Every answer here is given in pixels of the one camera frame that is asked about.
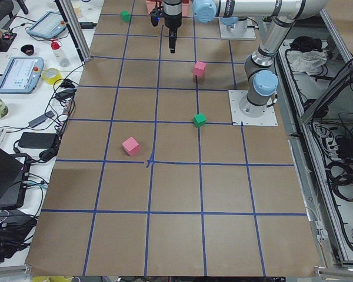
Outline pink plastic bin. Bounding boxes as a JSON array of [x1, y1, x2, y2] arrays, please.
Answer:
[[145, 0, 192, 17]]

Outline pink cube near centre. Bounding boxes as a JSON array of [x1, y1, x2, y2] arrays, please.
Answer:
[[193, 61, 207, 78]]

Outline pink cube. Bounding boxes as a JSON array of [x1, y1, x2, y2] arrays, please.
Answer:
[[122, 136, 140, 156], [193, 61, 207, 78]]

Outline green cube far corner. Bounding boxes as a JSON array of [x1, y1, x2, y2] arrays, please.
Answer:
[[121, 10, 131, 22]]

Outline green cube centre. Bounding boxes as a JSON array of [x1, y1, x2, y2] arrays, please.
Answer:
[[193, 113, 207, 127]]

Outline red cap squeeze bottle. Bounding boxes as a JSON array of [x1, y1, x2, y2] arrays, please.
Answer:
[[51, 40, 70, 68]]

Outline pink cube front left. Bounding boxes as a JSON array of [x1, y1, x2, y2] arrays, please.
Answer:
[[122, 136, 140, 156]]

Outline far teach pendant tablet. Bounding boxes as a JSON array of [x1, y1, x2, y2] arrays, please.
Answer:
[[26, 11, 66, 39]]

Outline teach pendant tablet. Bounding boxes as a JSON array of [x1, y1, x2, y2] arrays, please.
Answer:
[[0, 56, 44, 94], [26, 11, 66, 39]]

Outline yellow tape roll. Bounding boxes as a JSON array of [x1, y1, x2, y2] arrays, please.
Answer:
[[41, 68, 62, 85]]

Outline white crumpled cloth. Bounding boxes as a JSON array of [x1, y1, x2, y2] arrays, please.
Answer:
[[291, 51, 327, 75]]

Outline black small bowl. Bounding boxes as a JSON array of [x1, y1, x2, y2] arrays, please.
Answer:
[[20, 44, 35, 56]]

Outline near teach pendant tablet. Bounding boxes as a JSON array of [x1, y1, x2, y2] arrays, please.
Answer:
[[0, 56, 44, 94]]

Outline black power brick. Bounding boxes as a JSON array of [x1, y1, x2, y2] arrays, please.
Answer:
[[18, 132, 56, 149]]

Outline black laptop computer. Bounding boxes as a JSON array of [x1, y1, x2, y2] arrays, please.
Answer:
[[0, 148, 30, 210]]

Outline aluminium frame post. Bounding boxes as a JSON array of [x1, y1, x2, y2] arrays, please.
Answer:
[[55, 0, 91, 63]]

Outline black coiled cables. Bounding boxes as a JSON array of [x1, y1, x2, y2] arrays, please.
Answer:
[[323, 160, 353, 203]]

